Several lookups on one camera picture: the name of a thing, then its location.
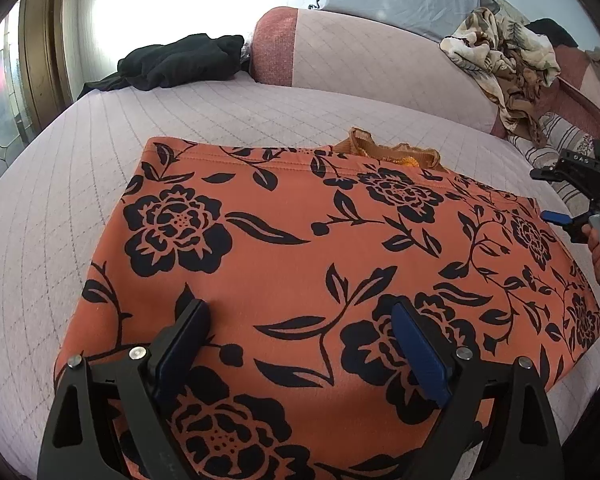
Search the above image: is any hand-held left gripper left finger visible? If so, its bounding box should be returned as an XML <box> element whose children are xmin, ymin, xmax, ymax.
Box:
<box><xmin>36</xmin><ymin>299</ymin><xmax>212</xmax><ymax>480</ymax></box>

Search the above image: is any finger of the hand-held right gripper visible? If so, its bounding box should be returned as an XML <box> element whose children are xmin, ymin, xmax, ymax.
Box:
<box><xmin>530</xmin><ymin>162</ymin><xmax>563</xmax><ymax>182</ymax></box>
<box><xmin>540</xmin><ymin>210</ymin><xmax>588</xmax><ymax>243</ymax></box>

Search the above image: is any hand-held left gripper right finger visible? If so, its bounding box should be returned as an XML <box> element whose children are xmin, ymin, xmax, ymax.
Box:
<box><xmin>391</xmin><ymin>301</ymin><xmax>565</xmax><ymax>480</ymax></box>

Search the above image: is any orange floral shirt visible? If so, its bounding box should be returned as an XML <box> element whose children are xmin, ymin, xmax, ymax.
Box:
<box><xmin>54</xmin><ymin>127</ymin><xmax>600</xmax><ymax>480</ymax></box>

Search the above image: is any dusty red blanket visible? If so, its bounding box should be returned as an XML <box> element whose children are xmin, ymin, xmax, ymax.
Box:
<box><xmin>545</xmin><ymin>45</ymin><xmax>600</xmax><ymax>136</ymax></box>

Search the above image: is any dark cloth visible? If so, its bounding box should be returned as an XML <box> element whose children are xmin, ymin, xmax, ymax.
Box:
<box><xmin>525</xmin><ymin>18</ymin><xmax>578</xmax><ymax>50</ymax></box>

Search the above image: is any beige floral cloth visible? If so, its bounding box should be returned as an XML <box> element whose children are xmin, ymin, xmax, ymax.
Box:
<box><xmin>440</xmin><ymin>7</ymin><xmax>562</xmax><ymax>143</ymax></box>

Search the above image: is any quilted lilac bed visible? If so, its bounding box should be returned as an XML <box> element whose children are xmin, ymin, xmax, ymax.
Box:
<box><xmin>0</xmin><ymin>77</ymin><xmax>600</xmax><ymax>480</ymax></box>

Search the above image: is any pink quilted bolster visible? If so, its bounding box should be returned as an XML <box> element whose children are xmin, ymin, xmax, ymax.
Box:
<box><xmin>249</xmin><ymin>6</ymin><xmax>506</xmax><ymax>138</ymax></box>

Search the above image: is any black garment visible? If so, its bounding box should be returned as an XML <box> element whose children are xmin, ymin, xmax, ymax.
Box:
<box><xmin>77</xmin><ymin>33</ymin><xmax>246</xmax><ymax>101</ymax></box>

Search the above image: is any stained glass door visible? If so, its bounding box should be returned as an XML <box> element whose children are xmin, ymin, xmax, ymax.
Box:
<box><xmin>0</xmin><ymin>15</ymin><xmax>43</xmax><ymax>181</ymax></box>

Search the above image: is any wooden door frame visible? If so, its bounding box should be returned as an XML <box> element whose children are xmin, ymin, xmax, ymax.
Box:
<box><xmin>17</xmin><ymin>0</ymin><xmax>78</xmax><ymax>131</ymax></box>

